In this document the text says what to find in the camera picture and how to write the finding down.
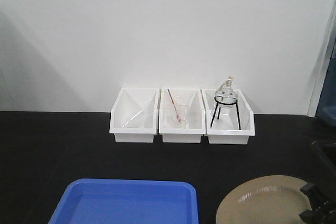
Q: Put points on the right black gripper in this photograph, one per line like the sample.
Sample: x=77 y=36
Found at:
x=323 y=208

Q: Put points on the beige plate black rim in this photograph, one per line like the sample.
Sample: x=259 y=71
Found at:
x=267 y=199

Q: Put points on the blue plastic tray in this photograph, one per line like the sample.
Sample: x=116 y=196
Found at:
x=89 y=200

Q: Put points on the black sink basin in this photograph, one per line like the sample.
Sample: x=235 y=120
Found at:
x=326 y=152

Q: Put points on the blue container at right edge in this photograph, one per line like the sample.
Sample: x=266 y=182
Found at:
x=326 y=103

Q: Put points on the right white storage bin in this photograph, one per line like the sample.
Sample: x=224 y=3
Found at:
x=225 y=130

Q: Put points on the white storage bin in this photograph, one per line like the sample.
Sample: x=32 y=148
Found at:
x=225 y=130
x=129 y=101
x=196 y=126

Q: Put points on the glass alcohol lamp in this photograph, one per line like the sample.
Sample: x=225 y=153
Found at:
x=225 y=94

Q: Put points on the clear glass beaker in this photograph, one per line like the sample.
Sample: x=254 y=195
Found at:
x=183 y=108

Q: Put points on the middle white storage bin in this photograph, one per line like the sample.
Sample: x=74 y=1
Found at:
x=196 y=126

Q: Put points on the red glass thermometer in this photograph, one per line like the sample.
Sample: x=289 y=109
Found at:
x=178 y=117

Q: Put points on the glass stirring rod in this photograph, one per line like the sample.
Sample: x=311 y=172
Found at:
x=135 y=120

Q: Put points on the left white storage bin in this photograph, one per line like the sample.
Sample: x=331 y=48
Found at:
x=129 y=101

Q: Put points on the black wire tripod stand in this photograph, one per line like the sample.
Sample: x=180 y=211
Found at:
x=216 y=113

